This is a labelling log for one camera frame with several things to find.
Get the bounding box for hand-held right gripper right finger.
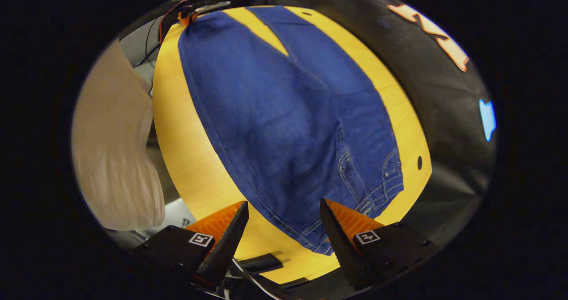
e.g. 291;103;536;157
319;197;440;291

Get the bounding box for person's beige clothing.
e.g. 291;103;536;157
71;38;166;232

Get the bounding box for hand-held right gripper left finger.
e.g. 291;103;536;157
132;201;250;292

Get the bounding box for black backdrop cloth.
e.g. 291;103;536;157
195;0;497;247

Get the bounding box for blue denim jeans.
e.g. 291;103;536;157
177;6;404;256

